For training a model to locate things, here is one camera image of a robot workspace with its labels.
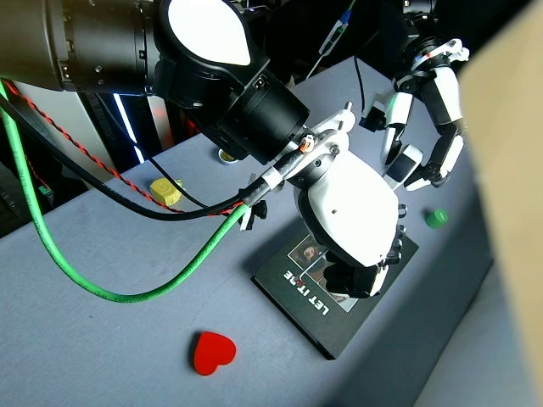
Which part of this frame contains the black Beatles book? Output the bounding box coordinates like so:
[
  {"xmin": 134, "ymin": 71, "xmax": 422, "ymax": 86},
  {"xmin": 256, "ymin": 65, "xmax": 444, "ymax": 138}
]
[{"xmin": 250, "ymin": 231, "xmax": 420, "ymax": 360}]

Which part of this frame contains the thick black cable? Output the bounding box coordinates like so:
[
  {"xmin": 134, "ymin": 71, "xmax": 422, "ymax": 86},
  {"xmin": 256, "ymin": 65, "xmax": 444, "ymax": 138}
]
[{"xmin": 0, "ymin": 95, "xmax": 255, "ymax": 222}]

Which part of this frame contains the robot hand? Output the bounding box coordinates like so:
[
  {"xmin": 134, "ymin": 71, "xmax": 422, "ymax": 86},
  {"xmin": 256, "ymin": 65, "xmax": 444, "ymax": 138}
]
[
  {"xmin": 379, "ymin": 65, "xmax": 467, "ymax": 192},
  {"xmin": 294, "ymin": 148, "xmax": 408, "ymax": 300}
]

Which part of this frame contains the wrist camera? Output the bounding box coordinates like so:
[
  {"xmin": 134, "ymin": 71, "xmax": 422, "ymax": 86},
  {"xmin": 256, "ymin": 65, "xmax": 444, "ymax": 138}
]
[{"xmin": 359, "ymin": 101, "xmax": 388, "ymax": 133}]

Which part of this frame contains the green cylinder block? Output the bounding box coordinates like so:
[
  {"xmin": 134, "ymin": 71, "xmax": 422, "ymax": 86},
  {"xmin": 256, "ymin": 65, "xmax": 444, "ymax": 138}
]
[{"xmin": 425, "ymin": 207, "xmax": 450, "ymax": 230}]

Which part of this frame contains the beige cardboard panel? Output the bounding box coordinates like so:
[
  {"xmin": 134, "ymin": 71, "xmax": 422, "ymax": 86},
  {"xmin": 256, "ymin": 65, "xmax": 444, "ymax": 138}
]
[{"xmin": 460, "ymin": 0, "xmax": 543, "ymax": 407}]

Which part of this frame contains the thin black cable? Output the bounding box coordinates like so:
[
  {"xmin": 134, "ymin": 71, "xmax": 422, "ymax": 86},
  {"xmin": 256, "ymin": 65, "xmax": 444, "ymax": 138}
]
[{"xmin": 353, "ymin": 57, "xmax": 367, "ymax": 116}]

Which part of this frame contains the green cable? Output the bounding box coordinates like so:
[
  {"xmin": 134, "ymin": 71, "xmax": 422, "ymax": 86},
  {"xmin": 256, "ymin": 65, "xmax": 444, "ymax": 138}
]
[{"xmin": 0, "ymin": 78, "xmax": 252, "ymax": 304}]

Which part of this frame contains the red heart block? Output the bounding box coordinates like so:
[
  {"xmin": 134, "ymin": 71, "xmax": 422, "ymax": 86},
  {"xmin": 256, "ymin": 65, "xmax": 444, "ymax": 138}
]
[{"xmin": 188, "ymin": 331, "xmax": 238, "ymax": 376}]

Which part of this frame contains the red black twisted cable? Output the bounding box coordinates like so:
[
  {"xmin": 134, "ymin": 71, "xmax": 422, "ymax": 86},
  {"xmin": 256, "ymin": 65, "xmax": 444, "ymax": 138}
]
[{"xmin": 3, "ymin": 80, "xmax": 245, "ymax": 217}]

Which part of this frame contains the yellow spiral block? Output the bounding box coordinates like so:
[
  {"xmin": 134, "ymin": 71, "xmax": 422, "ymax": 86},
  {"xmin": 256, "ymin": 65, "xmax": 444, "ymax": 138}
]
[{"xmin": 148, "ymin": 177, "xmax": 184, "ymax": 205}]

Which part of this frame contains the white cable with blue connector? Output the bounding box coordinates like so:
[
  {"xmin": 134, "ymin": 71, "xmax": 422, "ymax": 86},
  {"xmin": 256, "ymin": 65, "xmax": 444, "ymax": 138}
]
[{"xmin": 305, "ymin": 0, "xmax": 358, "ymax": 80}]

